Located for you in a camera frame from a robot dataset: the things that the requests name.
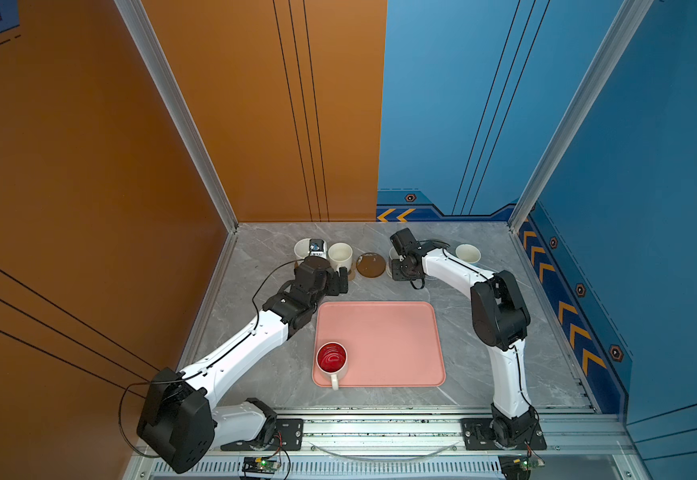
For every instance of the circuit board right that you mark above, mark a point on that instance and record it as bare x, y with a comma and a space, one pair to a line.
520, 468

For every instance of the light blue mug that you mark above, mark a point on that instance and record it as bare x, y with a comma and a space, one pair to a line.
468, 253

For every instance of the aluminium corner post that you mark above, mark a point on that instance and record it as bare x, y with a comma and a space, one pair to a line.
142, 32
617, 38

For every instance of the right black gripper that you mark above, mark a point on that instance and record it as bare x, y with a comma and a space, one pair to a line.
396, 274

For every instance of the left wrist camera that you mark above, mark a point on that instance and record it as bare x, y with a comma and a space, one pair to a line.
317, 248

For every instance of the aluminium corner post right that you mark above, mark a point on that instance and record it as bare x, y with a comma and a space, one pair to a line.
617, 38

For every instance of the dark brown rimmed coaster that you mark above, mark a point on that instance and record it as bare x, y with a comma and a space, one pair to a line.
371, 265

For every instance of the aluminium corner post left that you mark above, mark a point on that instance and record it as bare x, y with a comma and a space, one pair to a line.
142, 32

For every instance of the aluminium front rail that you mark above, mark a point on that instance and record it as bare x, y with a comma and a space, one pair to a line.
428, 444

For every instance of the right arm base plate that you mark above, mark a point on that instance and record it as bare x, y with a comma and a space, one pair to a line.
474, 433

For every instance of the pink rectangular tray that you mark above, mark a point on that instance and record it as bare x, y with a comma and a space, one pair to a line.
389, 344

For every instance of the purple mug white inside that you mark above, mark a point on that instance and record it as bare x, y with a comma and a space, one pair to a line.
392, 255

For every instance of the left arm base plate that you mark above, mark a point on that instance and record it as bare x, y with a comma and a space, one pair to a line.
288, 434

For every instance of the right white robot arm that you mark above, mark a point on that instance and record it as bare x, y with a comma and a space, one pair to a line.
500, 320

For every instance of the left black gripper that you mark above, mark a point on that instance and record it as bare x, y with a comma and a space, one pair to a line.
333, 287

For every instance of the red inside white mug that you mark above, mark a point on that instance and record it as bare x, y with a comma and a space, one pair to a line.
332, 361

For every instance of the green circuit board left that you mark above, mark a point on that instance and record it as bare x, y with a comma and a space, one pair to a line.
260, 468

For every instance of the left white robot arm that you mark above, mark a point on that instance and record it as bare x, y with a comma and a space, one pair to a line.
182, 418

